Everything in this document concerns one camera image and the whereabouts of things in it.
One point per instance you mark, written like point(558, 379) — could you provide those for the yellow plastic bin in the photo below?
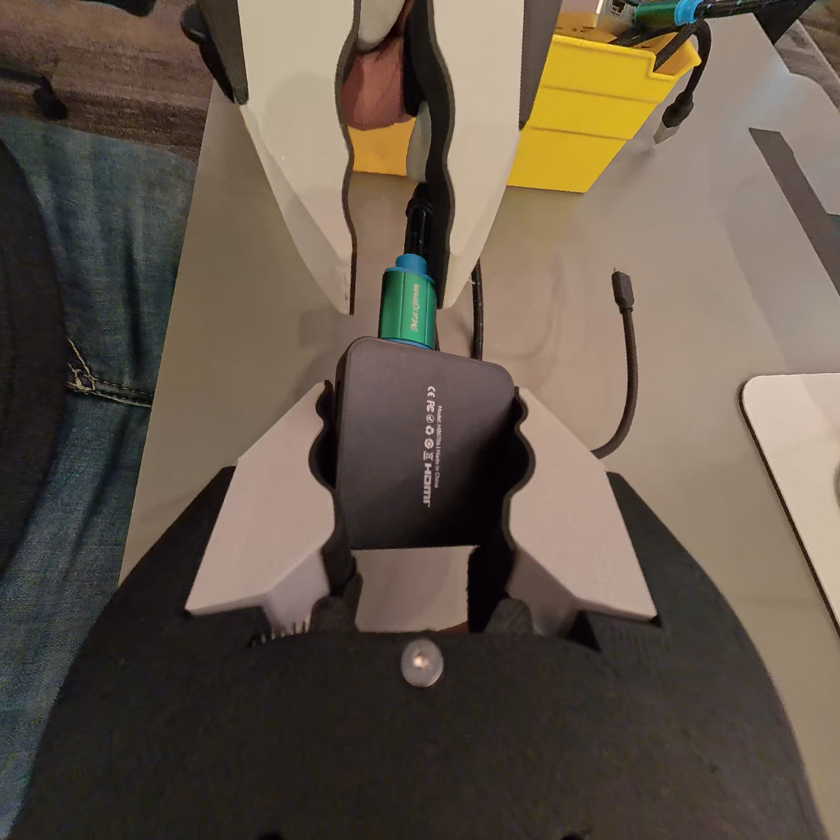
point(591, 118)

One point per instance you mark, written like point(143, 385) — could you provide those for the person's left hand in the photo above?
point(374, 85)

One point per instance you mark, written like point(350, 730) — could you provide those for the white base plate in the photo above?
point(801, 446)

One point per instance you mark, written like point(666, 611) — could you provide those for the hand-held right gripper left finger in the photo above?
point(263, 538)

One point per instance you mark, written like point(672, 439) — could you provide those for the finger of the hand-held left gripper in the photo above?
point(479, 118)
point(295, 131)

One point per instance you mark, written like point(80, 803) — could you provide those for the black hdmi adapter box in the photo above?
point(420, 446)

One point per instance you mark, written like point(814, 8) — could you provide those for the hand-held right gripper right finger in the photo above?
point(584, 538)

